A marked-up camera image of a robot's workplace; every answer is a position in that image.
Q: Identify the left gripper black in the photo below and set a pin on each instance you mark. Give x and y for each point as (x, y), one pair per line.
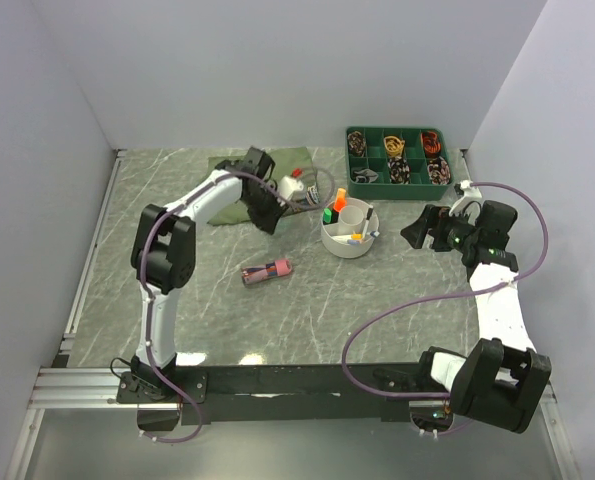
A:
(269, 221)

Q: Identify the pink pencil case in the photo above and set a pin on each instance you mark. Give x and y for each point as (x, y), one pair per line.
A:
(256, 274)

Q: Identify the folded green t-shirt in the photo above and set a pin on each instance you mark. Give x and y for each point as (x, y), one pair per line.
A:
(287, 162)

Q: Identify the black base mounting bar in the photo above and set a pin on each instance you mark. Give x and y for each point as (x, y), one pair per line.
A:
(205, 395)

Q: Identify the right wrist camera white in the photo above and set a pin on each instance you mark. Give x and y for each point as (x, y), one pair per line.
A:
(467, 194)

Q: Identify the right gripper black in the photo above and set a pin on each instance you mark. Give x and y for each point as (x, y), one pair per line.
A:
(437, 219)

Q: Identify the white round pen holder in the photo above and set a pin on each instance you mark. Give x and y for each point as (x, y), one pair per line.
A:
(349, 221)

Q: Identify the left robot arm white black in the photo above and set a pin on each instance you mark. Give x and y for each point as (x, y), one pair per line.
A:
(164, 249)

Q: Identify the black orange highlighter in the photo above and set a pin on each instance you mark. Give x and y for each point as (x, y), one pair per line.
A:
(340, 200)

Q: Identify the white marker black cap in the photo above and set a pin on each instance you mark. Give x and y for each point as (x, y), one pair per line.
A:
(367, 219)

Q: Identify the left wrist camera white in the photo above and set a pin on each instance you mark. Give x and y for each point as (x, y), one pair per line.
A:
(291, 187)

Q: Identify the green compartment tray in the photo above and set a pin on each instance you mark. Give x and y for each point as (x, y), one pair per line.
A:
(397, 163)

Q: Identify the black green highlighter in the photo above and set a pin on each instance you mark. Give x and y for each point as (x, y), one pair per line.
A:
(327, 216)

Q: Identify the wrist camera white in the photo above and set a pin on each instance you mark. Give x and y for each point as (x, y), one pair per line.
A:
(467, 194)
(291, 187)

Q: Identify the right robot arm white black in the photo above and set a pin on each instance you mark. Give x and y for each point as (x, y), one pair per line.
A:
(501, 381)

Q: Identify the aluminium rail frame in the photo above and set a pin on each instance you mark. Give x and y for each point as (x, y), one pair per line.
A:
(73, 414)

